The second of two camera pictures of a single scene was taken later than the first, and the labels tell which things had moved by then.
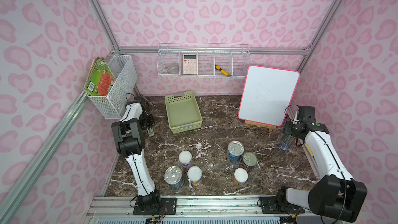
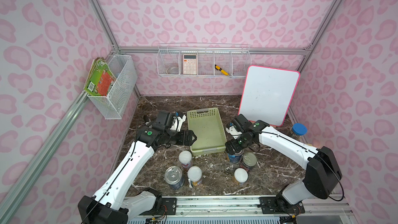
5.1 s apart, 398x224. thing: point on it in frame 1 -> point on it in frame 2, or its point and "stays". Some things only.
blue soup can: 173,177 stays
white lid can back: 185,157 stays
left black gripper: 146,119 -> 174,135
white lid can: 241,175 stays
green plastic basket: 184,113 -> 206,124
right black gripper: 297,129 -> 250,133
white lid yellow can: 194,175 stays
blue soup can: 235,149 stays
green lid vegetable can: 249,159 stays
